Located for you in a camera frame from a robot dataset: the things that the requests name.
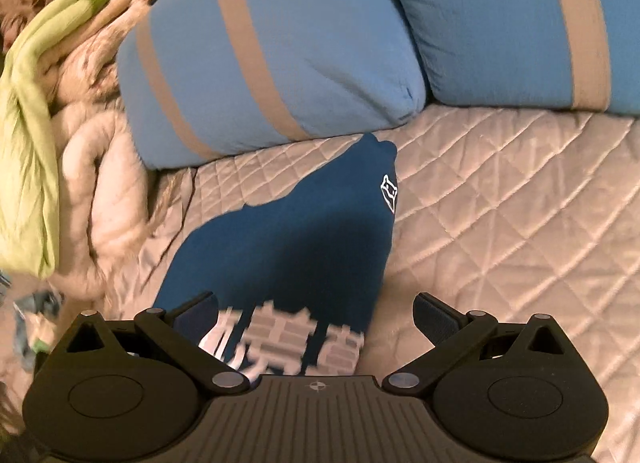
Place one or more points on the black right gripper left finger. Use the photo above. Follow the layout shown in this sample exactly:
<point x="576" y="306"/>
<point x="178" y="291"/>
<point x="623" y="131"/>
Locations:
<point x="195" y="318"/>

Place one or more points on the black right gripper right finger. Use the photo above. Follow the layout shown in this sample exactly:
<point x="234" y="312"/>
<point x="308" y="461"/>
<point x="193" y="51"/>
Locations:
<point x="436" y="320"/>

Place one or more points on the dark blue printed t-shirt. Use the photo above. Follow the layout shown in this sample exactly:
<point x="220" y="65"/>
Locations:
<point x="296" y="279"/>

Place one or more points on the grey quilted bed cover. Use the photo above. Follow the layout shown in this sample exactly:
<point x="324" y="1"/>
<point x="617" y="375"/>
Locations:
<point x="521" y="211"/>

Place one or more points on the beige quilted comforter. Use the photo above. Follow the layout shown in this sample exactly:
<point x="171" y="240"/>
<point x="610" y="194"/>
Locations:
<point x="107" y="210"/>

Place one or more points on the light green blanket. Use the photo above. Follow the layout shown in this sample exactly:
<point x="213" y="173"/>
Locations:
<point x="30" y="196"/>

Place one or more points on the blue pillow with grey stripes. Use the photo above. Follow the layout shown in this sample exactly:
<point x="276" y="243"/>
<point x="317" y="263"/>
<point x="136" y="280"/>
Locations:
<point x="204" y="79"/>

